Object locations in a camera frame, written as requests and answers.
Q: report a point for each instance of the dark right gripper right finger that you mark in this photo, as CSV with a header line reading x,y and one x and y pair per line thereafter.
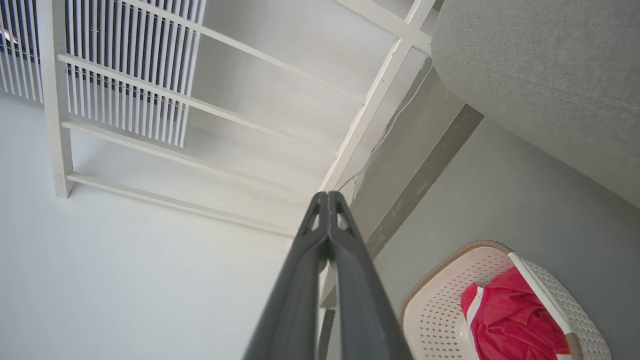
x,y
365,310

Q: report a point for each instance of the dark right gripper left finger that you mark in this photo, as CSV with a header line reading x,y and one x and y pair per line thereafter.
x,y
295,300

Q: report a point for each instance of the white perforated laundry basket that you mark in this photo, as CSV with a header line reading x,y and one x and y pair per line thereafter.
x,y
435,320

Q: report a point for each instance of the black baseboard strip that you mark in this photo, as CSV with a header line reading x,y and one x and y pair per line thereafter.
x,y
324,336

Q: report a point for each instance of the red and white garment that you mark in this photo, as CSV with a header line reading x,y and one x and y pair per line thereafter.
x,y
505,325

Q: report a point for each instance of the white vertical slat grille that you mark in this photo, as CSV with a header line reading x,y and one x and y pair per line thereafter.
x,y
150,100

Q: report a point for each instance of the white wooden railing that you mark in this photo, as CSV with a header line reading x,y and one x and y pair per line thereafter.
x,y
55,125

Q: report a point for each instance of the grey fabric sofa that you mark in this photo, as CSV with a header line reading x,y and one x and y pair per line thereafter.
x,y
550,75

